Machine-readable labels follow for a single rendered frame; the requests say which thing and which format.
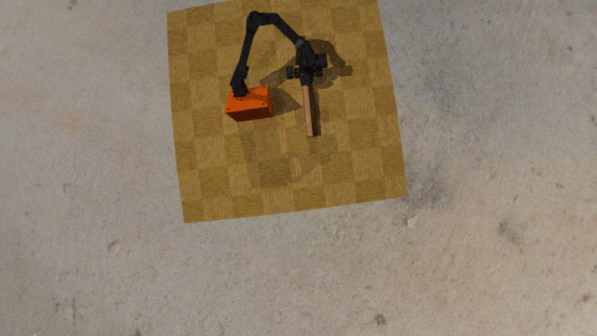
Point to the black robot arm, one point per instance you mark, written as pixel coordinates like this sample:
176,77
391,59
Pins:
255,19

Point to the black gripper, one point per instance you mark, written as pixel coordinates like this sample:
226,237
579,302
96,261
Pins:
290,73

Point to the wooden post with slot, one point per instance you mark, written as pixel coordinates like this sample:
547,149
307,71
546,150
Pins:
298,55

